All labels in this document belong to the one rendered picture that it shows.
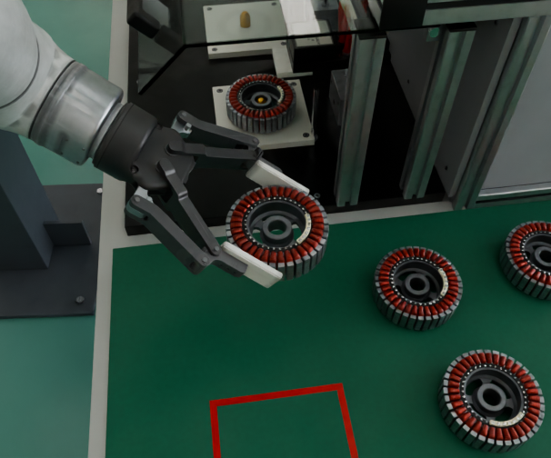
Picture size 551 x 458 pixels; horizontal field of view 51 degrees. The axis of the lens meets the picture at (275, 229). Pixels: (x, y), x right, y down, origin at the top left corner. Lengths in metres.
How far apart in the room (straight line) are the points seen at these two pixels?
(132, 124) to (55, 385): 1.13
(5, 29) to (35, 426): 1.28
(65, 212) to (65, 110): 1.35
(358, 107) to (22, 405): 1.20
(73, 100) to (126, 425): 0.37
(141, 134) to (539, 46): 0.44
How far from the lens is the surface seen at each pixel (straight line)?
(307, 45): 0.87
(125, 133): 0.58
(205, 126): 0.65
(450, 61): 0.71
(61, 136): 0.58
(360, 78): 0.69
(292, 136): 0.92
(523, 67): 0.75
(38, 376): 1.66
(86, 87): 0.58
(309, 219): 0.63
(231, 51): 1.09
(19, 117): 0.59
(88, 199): 1.93
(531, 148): 0.88
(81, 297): 1.71
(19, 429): 1.62
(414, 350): 0.76
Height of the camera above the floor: 1.42
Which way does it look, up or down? 53 degrees down
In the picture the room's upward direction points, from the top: straight up
